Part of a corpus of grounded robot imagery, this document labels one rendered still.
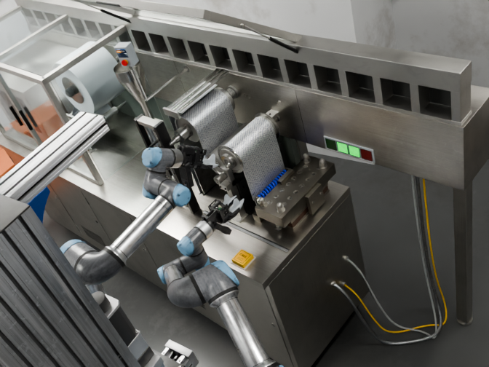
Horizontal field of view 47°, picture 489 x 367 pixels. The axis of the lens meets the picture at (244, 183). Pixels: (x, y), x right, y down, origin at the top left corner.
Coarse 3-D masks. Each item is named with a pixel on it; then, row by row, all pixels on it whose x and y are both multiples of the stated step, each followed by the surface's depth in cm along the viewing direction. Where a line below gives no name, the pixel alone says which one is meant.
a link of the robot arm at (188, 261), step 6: (204, 252) 240; (180, 258) 240; (186, 258) 239; (192, 258) 238; (198, 258) 238; (204, 258) 240; (186, 264) 238; (192, 264) 238; (198, 264) 239; (204, 264) 241; (186, 270) 239; (192, 270) 241
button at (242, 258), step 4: (240, 252) 250; (244, 252) 250; (236, 256) 249; (240, 256) 248; (244, 256) 248; (248, 256) 247; (252, 256) 248; (232, 260) 248; (236, 260) 247; (240, 260) 247; (244, 260) 246; (248, 260) 246; (236, 264) 248; (240, 264) 246; (244, 264) 245
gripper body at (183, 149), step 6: (180, 150) 223; (186, 150) 222; (192, 150) 224; (198, 150) 224; (204, 150) 227; (186, 156) 224; (192, 156) 226; (198, 156) 225; (192, 162) 226; (198, 162) 227; (198, 168) 227
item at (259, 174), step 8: (272, 144) 257; (264, 152) 254; (272, 152) 258; (280, 152) 263; (256, 160) 252; (264, 160) 256; (272, 160) 260; (280, 160) 265; (248, 168) 249; (256, 168) 253; (264, 168) 258; (272, 168) 262; (280, 168) 267; (248, 176) 251; (256, 176) 255; (264, 176) 259; (272, 176) 264; (248, 184) 253; (256, 184) 257; (264, 184) 261; (256, 192) 258
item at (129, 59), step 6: (120, 42) 258; (126, 42) 256; (114, 48) 256; (120, 48) 254; (126, 48) 253; (132, 48) 257; (120, 54) 257; (126, 54) 255; (132, 54) 257; (120, 60) 260; (126, 60) 258; (132, 60) 258; (138, 60) 261
